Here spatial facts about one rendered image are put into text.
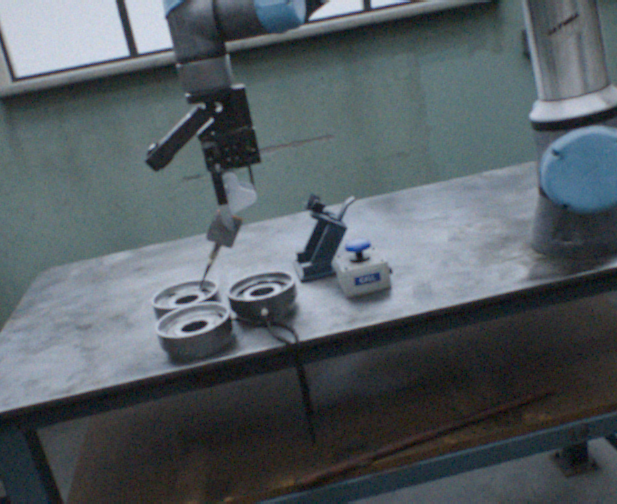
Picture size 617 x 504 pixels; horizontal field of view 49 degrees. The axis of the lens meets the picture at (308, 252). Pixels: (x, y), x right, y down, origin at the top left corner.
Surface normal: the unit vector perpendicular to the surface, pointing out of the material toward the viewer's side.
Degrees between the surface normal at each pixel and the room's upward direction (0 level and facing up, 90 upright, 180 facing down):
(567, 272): 0
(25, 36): 90
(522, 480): 0
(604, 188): 98
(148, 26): 90
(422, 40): 90
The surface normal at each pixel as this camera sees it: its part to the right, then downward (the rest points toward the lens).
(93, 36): 0.15, 0.31
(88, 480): -0.18, -0.93
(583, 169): -0.22, 0.49
